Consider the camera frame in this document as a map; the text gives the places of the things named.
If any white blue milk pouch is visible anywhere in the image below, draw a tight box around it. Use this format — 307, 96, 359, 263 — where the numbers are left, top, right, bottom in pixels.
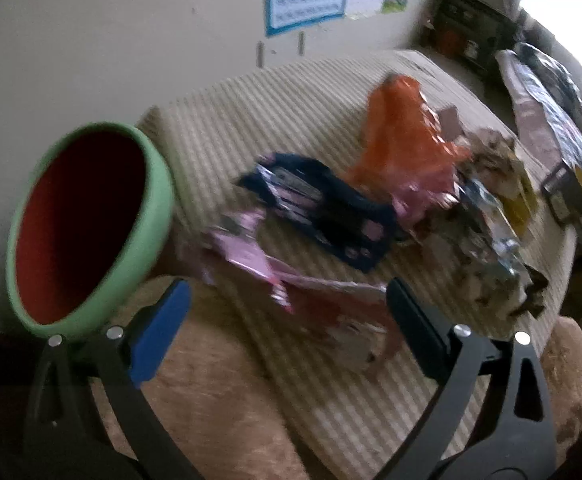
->
451, 178, 532, 297

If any orange snack bag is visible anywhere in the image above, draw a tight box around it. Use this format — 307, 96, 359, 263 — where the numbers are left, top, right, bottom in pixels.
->
345, 73, 471, 193

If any brown paper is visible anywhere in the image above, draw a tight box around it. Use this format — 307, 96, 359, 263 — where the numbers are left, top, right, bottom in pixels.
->
457, 128, 524, 198

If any green red trash bin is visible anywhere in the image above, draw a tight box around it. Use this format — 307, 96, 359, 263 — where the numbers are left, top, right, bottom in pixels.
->
6, 122, 175, 340

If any pink snack wrapper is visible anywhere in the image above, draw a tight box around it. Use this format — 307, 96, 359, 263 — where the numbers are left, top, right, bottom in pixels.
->
203, 208, 402, 378

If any yellow snack bag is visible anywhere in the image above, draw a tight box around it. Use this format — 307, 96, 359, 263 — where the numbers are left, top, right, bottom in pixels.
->
499, 170, 538, 238

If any dark cup yellow inside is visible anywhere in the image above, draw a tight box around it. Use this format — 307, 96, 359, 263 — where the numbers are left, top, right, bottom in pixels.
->
541, 160, 582, 226

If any blue Oreo wrapper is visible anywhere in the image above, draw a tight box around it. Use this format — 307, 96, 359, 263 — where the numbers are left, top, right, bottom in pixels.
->
236, 153, 409, 273

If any bed with patterned quilt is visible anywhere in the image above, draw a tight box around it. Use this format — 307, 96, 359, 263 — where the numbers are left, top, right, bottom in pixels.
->
495, 42, 582, 170

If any red container on shelf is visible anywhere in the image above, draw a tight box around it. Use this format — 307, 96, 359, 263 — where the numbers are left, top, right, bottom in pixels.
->
435, 28, 466, 60

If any dark shelf unit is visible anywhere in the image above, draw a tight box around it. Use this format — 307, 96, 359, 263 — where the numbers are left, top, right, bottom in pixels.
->
432, 0, 518, 78

